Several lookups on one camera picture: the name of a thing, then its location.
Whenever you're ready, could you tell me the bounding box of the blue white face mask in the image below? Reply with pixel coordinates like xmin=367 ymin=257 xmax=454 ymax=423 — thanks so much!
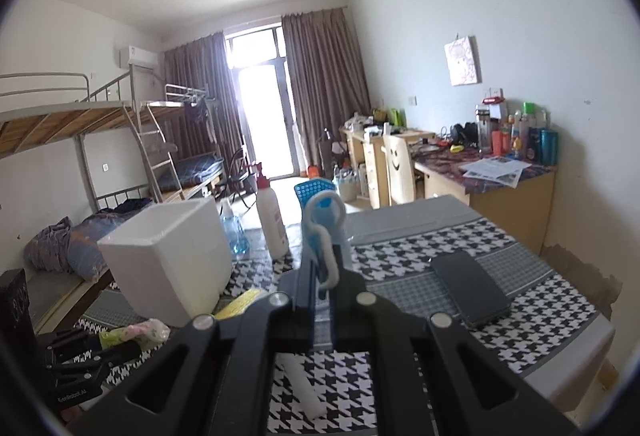
xmin=302 ymin=190 xmax=352 ymax=291

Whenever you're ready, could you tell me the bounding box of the white foam strip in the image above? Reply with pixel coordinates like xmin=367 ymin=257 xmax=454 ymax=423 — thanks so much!
xmin=278 ymin=354 xmax=326 ymax=421

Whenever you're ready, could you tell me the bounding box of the green floral plastic bag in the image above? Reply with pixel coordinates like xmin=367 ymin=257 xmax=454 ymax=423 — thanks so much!
xmin=99 ymin=319 xmax=170 ymax=352

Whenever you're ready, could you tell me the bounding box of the white lotion pump bottle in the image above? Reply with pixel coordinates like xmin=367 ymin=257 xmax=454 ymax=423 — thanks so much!
xmin=255 ymin=163 xmax=290 ymax=259

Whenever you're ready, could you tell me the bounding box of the blue liquid clear bottle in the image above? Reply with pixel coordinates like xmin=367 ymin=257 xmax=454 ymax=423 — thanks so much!
xmin=220 ymin=197 xmax=250 ymax=260

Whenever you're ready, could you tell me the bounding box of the blue patterned quilt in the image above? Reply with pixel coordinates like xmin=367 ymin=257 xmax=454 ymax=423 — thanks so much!
xmin=23 ymin=197 xmax=152 ymax=283

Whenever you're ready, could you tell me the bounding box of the dark green phone case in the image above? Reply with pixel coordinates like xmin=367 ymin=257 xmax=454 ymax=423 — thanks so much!
xmin=431 ymin=251 xmax=511 ymax=328

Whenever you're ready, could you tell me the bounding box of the white foam box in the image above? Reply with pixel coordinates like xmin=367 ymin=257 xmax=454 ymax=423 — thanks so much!
xmin=98 ymin=199 xmax=232 ymax=328

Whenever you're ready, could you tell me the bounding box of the blue plastic basket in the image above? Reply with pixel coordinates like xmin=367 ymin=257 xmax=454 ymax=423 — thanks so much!
xmin=294 ymin=178 xmax=336 ymax=209

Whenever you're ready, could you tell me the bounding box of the smiley wooden chair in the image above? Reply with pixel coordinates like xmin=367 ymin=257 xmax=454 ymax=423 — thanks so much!
xmin=383 ymin=135 xmax=416 ymax=205

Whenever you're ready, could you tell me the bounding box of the white bucket on floor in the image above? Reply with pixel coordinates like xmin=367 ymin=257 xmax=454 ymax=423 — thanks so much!
xmin=333 ymin=168 xmax=360 ymax=203

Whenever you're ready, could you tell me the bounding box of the houndstooth table cloth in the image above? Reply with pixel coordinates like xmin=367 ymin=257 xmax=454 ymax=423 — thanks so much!
xmin=74 ymin=193 xmax=616 ymax=436

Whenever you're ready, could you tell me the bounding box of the black folding chair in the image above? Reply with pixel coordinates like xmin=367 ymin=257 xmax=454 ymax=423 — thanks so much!
xmin=215 ymin=145 xmax=254 ymax=209

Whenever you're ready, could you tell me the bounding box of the far wooden desk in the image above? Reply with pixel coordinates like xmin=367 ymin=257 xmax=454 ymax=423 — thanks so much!
xmin=342 ymin=128 xmax=435 ymax=209

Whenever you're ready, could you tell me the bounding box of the wooden desk with cloth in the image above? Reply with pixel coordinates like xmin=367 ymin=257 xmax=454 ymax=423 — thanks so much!
xmin=413 ymin=150 xmax=556 ymax=254

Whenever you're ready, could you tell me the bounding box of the grey metal bunk bed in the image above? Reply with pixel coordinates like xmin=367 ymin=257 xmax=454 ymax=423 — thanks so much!
xmin=1 ymin=66 xmax=224 ymax=239

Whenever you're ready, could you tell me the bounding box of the newspaper on desk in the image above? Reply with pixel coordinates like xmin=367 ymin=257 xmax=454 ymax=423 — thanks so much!
xmin=459 ymin=156 xmax=530 ymax=189

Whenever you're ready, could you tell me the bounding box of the brown right curtain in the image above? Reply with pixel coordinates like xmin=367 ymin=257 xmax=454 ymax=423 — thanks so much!
xmin=282 ymin=8 xmax=372 ymax=165

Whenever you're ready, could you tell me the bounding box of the brown curtain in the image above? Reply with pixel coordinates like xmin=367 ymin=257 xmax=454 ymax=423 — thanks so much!
xmin=164 ymin=32 xmax=243 ymax=162
xmin=282 ymin=8 xmax=372 ymax=165

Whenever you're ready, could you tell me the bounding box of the brown left curtain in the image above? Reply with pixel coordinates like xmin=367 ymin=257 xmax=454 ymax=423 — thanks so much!
xmin=164 ymin=32 xmax=243 ymax=162

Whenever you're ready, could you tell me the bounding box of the white air conditioner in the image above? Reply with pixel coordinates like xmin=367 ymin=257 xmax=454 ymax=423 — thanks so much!
xmin=118 ymin=46 xmax=160 ymax=70

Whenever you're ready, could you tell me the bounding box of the wall picture canvas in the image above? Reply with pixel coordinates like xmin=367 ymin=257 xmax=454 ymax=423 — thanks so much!
xmin=444 ymin=36 xmax=482 ymax=87

